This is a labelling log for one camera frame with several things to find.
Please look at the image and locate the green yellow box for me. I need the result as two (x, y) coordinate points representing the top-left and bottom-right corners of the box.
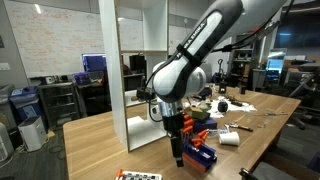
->
(184, 106), (210, 121)

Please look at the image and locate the orange screwdriver middle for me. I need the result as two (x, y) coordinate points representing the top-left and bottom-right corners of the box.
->
(191, 138), (204, 148)

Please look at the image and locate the orange screwdriver lower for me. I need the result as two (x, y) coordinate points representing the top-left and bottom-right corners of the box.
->
(197, 129), (208, 140)

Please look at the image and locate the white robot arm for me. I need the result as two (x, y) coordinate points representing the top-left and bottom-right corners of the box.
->
(152, 0), (288, 167)

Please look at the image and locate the orange and silver screwdriver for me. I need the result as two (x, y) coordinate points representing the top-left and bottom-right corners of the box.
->
(182, 114), (194, 142)

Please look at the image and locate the dark blue box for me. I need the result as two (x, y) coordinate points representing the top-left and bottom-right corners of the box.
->
(194, 118), (217, 133)

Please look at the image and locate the black metal shelf cart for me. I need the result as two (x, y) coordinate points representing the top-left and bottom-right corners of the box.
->
(39, 82), (80, 130)

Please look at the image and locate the white air purifier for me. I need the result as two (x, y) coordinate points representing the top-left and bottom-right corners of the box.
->
(18, 116), (47, 152)

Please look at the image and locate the blue screwdriver holder case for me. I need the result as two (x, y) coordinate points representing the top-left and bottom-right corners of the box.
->
(182, 143), (217, 172)

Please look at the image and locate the blue recycling bin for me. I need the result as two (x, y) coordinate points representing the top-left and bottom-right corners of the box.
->
(9, 86), (42, 121)

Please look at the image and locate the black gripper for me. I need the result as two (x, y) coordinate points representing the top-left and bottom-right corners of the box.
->
(163, 114), (184, 167)

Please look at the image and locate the white paper cup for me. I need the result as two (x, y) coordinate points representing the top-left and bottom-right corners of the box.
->
(219, 132), (240, 146)

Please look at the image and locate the checkerboard calibration board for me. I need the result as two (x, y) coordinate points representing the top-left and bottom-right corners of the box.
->
(115, 171), (162, 180)

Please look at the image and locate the black round object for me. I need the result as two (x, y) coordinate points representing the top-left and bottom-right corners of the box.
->
(218, 101), (228, 113)

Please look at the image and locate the white wooden cabinet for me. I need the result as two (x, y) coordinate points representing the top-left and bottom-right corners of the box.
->
(98, 0), (168, 152)

